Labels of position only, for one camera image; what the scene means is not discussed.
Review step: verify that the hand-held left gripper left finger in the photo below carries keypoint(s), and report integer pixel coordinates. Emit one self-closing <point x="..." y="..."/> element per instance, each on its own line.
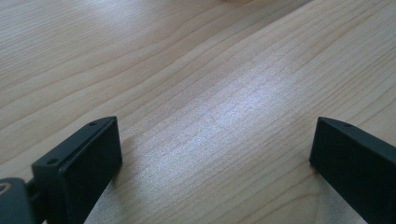
<point x="84" y="168"/>

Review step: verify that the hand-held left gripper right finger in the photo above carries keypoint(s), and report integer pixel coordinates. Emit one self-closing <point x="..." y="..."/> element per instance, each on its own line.
<point x="355" y="168"/>

